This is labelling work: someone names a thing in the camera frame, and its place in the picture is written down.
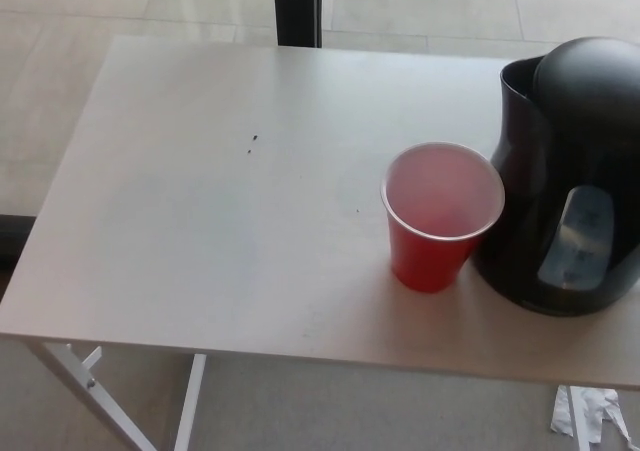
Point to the crumpled white paper scrap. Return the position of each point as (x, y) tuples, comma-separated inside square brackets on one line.
[(600, 411)]

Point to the white metal table leg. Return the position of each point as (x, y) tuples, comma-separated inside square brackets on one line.
[(578, 423)]

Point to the white metal table leg frame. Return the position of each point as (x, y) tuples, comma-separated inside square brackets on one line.
[(191, 401)]

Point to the black electric kettle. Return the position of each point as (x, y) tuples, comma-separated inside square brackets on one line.
[(550, 141)]

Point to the black vertical window post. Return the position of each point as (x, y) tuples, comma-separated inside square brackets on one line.
[(297, 8)]

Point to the red plastic cup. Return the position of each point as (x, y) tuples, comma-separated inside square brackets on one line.
[(425, 263)]

